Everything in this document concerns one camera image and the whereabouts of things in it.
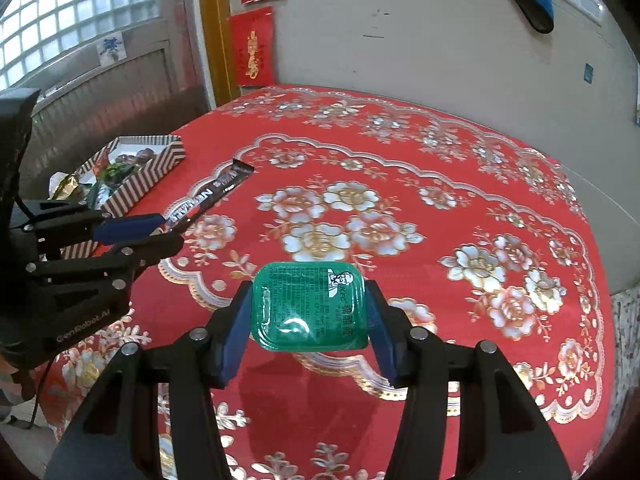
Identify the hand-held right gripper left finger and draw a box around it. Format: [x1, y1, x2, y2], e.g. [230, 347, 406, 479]
[45, 280, 255, 480]

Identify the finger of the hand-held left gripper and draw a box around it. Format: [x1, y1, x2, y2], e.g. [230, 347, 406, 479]
[27, 234, 185, 291]
[10, 201, 167, 256]

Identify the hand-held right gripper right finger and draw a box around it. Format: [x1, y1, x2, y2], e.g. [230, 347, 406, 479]
[367, 280, 573, 480]

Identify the dark green packet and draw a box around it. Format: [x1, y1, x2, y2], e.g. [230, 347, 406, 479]
[87, 160, 136, 206]

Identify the striped cardboard box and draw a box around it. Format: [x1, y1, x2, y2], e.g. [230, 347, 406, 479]
[60, 135, 187, 261]

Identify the green sauce cup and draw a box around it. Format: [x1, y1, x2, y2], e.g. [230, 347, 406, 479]
[251, 261, 370, 352]

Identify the gold foil bag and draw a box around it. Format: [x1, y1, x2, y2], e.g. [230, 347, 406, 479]
[49, 171, 96, 201]

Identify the black stick packet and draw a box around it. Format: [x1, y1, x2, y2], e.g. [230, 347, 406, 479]
[162, 157, 256, 228]

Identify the ribbed metal panel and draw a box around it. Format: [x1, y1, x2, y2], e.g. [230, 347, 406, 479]
[20, 47, 211, 186]

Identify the red floral tablecloth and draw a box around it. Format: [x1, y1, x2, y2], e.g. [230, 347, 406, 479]
[37, 85, 618, 480]

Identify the blue flower sticker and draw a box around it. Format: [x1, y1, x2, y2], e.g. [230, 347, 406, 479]
[97, 32, 126, 67]

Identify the glass block window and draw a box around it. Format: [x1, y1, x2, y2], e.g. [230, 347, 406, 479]
[0, 0, 163, 91]

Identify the floral fabric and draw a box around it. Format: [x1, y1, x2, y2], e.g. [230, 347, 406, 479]
[612, 287, 640, 411]

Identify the black cable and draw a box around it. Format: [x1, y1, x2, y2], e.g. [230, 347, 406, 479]
[5, 360, 53, 431]

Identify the wooden door frame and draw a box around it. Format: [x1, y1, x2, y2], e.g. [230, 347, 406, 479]
[197, 0, 241, 108]

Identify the white wall switch plate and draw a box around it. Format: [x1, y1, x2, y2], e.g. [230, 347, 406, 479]
[550, 0, 606, 23]

